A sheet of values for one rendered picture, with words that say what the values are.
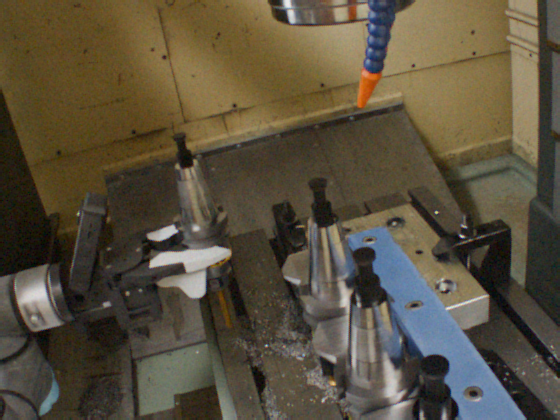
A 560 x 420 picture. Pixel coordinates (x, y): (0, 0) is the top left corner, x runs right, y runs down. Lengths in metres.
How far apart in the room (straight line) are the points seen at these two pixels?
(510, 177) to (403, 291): 1.55
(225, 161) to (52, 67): 0.54
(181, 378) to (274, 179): 0.61
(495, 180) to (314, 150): 0.61
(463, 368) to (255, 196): 1.26
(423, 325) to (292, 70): 1.32
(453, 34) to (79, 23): 1.05
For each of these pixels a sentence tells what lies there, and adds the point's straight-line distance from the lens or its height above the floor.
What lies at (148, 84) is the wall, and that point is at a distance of 1.70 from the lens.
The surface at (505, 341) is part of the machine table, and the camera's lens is 0.96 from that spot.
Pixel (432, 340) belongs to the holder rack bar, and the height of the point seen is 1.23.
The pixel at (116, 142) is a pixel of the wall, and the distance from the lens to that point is 1.76.
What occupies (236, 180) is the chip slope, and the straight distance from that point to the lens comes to 1.71.
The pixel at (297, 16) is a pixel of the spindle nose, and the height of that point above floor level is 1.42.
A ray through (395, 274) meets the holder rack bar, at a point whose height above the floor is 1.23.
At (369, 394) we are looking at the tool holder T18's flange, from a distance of 0.45.
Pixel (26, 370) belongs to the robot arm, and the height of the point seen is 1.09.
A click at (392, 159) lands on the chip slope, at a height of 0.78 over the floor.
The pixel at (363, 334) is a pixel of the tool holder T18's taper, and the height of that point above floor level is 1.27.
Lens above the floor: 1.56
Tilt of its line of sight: 29 degrees down
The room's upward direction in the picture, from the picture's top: 11 degrees counter-clockwise
